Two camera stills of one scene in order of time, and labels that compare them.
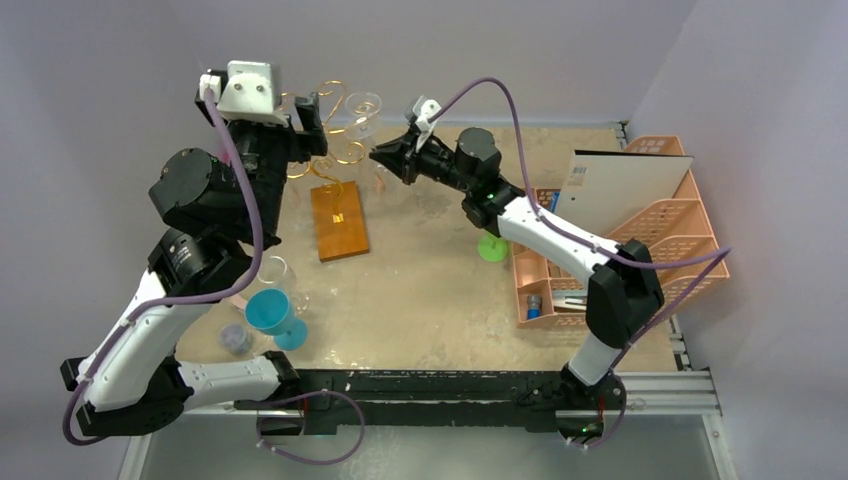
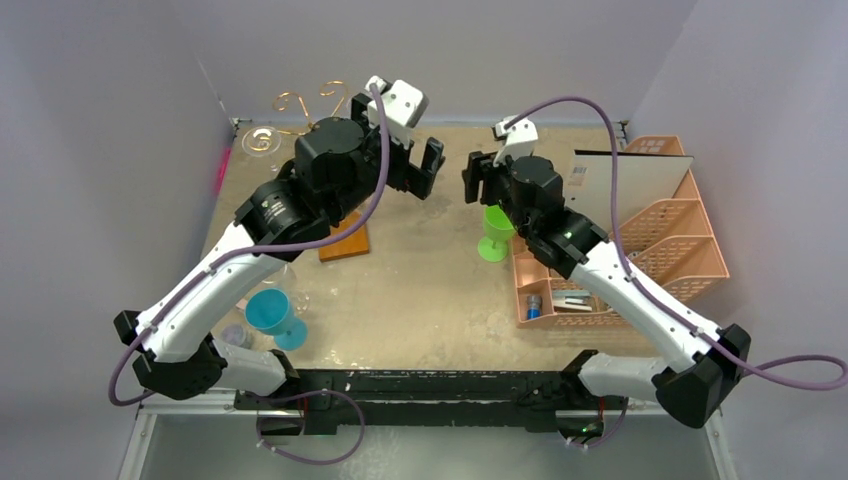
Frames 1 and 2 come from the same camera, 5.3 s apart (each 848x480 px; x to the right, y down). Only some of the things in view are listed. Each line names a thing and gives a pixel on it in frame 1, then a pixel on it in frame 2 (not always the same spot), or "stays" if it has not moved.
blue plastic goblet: [268, 311] stays
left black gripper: [309, 141] -> [416, 179]
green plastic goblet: [492, 248] stays
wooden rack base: [339, 221] stays
